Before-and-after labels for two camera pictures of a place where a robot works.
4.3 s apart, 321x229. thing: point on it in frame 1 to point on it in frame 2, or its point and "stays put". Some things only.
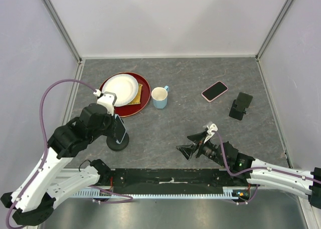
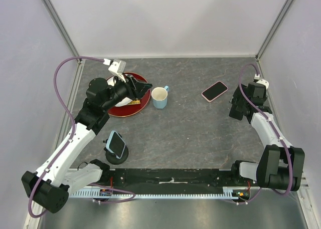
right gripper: (199, 138) to (237, 92)
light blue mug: (159, 96) stays put
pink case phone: (214, 91) stays put
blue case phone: (120, 129) to (115, 144)
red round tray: (128, 110) stays put
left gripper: (111, 131) to (136, 89)
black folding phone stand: (243, 101) stays put
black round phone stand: (113, 145) to (112, 158)
